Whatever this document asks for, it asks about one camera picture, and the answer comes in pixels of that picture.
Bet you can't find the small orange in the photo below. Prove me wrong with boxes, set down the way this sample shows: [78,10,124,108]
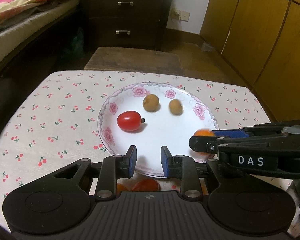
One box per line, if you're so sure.
[117,183,129,196]
[200,178,209,196]
[193,129,215,155]

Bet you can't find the red cherry tomato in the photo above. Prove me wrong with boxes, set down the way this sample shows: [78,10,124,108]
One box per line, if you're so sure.
[131,179,160,192]
[117,111,145,132]

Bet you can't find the brown longan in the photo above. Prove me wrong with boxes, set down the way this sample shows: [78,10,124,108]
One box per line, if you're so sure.
[142,94,159,112]
[169,99,183,115]

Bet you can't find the white floral porcelain plate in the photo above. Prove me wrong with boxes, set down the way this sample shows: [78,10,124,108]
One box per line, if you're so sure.
[97,82,219,178]

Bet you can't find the dark wooden stool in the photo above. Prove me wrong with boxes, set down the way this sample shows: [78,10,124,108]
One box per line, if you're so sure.
[84,47,184,76]

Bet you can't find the yellow wooden wardrobe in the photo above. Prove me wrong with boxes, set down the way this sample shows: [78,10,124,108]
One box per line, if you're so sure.
[200,0,300,121]

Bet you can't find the dark wooden nightstand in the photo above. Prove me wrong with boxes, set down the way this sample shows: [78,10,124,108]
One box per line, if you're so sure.
[80,0,172,50]

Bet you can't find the white wall socket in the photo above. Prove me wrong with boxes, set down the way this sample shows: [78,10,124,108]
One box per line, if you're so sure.
[170,8,190,22]

